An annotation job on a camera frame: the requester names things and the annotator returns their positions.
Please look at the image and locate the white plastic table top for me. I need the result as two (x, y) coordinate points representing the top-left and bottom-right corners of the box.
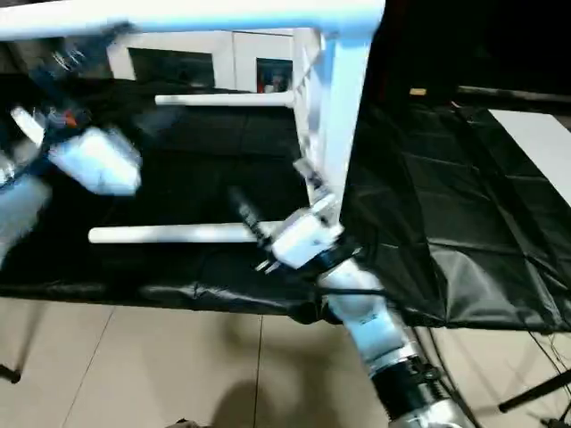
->
(289, 0), (387, 224)

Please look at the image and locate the white plastic table leg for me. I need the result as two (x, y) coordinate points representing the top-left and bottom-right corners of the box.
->
(0, 0), (387, 44)
(153, 91), (296, 109)
(87, 221), (280, 245)

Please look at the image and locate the white cabinet with glass doors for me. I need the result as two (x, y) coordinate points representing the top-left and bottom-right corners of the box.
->
(105, 29), (323, 97)

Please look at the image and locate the thin black floor cable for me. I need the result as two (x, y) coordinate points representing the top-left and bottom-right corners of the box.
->
(525, 329), (571, 378)

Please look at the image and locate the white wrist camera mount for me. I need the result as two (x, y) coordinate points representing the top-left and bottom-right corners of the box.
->
(9, 105), (48, 148)
(270, 207), (345, 269)

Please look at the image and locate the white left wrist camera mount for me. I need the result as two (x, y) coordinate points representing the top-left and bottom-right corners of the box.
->
(9, 105), (48, 148)

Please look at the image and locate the white flat board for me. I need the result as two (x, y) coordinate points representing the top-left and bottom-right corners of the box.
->
(488, 109), (571, 206)

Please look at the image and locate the black work mat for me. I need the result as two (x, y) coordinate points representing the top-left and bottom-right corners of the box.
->
(0, 73), (571, 334)

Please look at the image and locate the black folding stand leg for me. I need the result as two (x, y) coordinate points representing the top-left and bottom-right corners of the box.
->
(498, 368), (571, 414)
(0, 297), (48, 385)

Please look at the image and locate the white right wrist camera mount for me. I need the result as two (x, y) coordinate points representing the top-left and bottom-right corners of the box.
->
(270, 207), (345, 269)

